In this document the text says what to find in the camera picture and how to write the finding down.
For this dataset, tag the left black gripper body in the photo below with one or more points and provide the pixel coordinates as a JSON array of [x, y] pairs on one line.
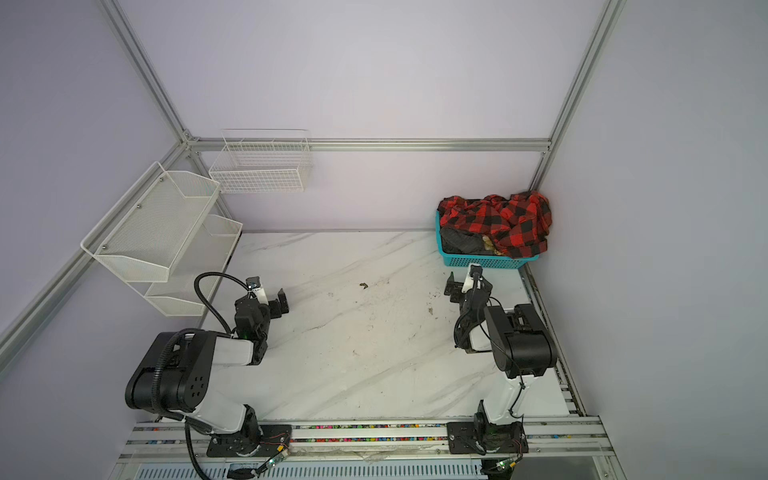
[[271, 303]]

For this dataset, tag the white mesh two-tier shelf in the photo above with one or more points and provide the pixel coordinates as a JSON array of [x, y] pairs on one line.
[[163, 233]]

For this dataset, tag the teal plastic basket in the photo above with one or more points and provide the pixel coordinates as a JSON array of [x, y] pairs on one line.
[[485, 261]]

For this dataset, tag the dark grey shirt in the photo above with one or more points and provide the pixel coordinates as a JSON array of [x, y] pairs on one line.
[[458, 242]]

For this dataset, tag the white wire basket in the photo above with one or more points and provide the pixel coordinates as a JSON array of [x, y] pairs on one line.
[[263, 161]]

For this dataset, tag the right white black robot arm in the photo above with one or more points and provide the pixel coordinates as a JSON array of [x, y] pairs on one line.
[[523, 351]]

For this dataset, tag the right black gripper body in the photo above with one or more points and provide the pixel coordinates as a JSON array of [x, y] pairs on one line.
[[463, 292]]

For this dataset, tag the red black plaid shirt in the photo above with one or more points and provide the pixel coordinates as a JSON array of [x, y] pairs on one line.
[[514, 227]]

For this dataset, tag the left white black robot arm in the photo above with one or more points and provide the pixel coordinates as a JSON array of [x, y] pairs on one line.
[[174, 378]]

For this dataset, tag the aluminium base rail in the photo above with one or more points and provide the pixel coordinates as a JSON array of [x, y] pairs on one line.
[[372, 442]]

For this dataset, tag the aluminium frame profile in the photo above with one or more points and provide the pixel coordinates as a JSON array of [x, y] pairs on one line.
[[28, 325]]

